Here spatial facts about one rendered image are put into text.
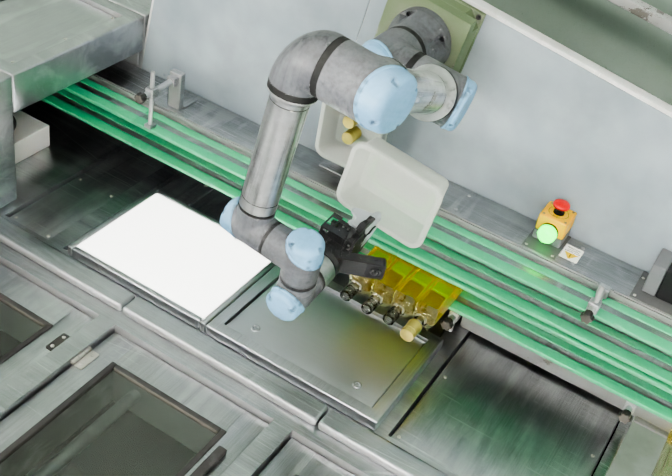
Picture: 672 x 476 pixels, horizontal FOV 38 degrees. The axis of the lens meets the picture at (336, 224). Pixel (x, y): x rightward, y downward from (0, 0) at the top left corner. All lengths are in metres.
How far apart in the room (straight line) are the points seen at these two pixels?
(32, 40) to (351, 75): 1.25
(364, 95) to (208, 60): 1.17
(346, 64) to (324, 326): 0.90
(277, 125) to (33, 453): 0.86
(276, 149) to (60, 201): 1.07
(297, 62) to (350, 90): 0.11
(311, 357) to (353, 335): 0.14
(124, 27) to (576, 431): 1.58
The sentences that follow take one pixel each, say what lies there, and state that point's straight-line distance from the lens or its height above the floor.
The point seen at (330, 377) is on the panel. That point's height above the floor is 1.27.
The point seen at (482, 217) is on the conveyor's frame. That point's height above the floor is 0.84.
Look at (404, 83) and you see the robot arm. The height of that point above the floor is 1.38.
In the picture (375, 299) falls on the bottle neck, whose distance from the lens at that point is 2.25.
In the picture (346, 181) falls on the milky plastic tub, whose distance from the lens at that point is 2.12.
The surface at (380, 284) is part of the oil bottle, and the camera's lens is 2.27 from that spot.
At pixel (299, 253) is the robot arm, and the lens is 1.82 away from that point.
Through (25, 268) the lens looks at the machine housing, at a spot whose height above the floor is 1.42.
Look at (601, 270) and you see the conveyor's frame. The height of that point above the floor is 0.83.
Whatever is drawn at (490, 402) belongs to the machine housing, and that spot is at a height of 1.05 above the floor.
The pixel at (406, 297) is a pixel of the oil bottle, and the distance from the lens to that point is 2.25.
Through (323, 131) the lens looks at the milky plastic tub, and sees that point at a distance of 2.47.
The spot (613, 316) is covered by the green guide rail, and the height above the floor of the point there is 0.94.
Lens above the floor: 2.71
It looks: 47 degrees down
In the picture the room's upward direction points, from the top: 131 degrees counter-clockwise
